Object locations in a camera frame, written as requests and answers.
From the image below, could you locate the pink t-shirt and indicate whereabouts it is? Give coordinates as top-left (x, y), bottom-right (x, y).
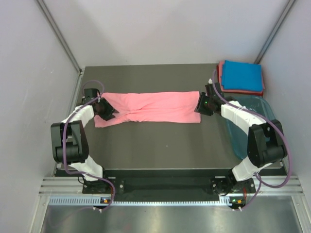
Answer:
top-left (94, 91), bottom-right (201, 128)

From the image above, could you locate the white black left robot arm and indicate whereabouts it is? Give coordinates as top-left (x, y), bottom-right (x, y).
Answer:
top-left (51, 88), bottom-right (118, 195)

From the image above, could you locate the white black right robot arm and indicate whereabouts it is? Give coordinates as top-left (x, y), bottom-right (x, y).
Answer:
top-left (195, 83), bottom-right (287, 192)

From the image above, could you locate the folded dark red t-shirt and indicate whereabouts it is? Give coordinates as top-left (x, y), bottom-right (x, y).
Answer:
top-left (216, 63), bottom-right (265, 97)

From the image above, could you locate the folded blue t-shirt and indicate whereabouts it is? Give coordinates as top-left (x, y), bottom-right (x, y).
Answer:
top-left (221, 60), bottom-right (263, 92)

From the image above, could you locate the teal transparent plastic bin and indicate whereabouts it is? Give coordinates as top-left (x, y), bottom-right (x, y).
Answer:
top-left (227, 96), bottom-right (275, 160)

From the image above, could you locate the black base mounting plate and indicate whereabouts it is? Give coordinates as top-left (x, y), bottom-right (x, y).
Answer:
top-left (82, 169), bottom-right (255, 195)

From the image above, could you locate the aluminium frame rail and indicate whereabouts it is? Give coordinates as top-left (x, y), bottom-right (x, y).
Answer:
top-left (39, 176), bottom-right (304, 196)

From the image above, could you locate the grey slotted cable duct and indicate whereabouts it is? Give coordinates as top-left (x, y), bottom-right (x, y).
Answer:
top-left (49, 196), bottom-right (242, 207)

